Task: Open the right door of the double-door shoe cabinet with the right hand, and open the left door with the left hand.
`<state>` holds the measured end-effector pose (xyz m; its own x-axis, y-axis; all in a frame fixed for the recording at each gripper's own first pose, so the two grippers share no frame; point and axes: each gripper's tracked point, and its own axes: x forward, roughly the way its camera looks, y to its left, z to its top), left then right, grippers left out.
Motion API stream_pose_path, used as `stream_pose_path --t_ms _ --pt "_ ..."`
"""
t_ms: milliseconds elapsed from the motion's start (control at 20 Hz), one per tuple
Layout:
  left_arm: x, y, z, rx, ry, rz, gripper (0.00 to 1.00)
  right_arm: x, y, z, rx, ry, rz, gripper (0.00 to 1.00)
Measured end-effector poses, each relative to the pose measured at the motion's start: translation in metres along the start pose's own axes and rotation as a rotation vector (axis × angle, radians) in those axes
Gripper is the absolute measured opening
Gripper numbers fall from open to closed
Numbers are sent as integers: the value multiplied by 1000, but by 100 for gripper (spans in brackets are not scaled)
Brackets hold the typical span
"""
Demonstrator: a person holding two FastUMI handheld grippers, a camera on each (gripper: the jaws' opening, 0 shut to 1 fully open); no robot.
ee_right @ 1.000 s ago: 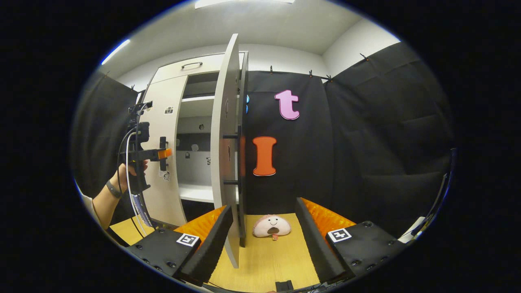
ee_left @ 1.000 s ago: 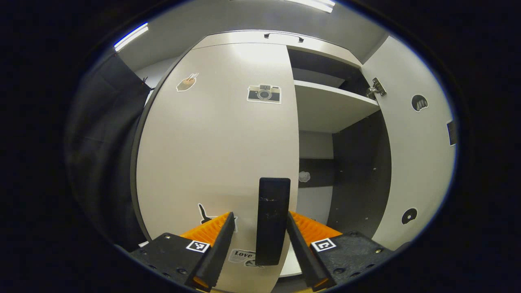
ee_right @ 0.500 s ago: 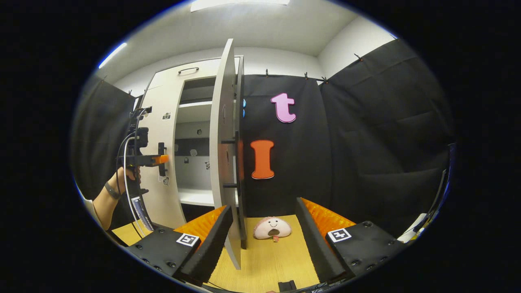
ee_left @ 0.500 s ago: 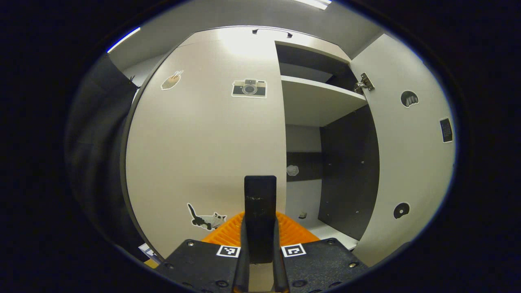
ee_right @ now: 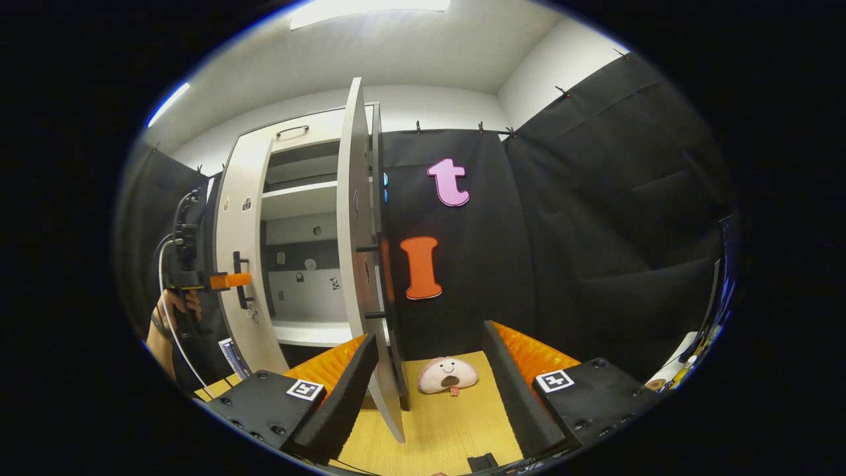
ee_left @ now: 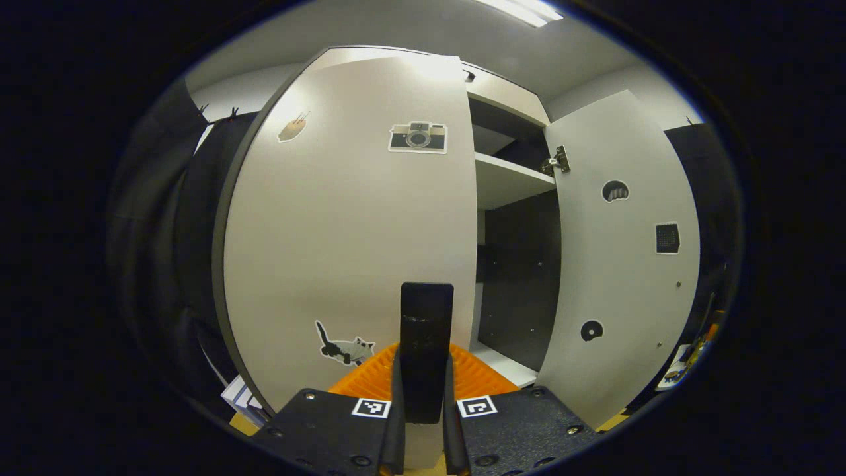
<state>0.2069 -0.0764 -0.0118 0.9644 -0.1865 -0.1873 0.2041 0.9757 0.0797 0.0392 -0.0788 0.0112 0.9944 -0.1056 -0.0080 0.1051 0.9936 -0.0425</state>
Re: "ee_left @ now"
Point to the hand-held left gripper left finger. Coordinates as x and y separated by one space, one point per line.
330 430

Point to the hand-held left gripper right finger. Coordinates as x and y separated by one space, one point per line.
522 430

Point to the beige cabinet door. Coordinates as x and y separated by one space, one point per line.
350 218
621 277

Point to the beige double-door shoe cabinet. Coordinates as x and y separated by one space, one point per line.
512 178

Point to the large ceiling light panel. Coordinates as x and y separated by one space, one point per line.
522 10

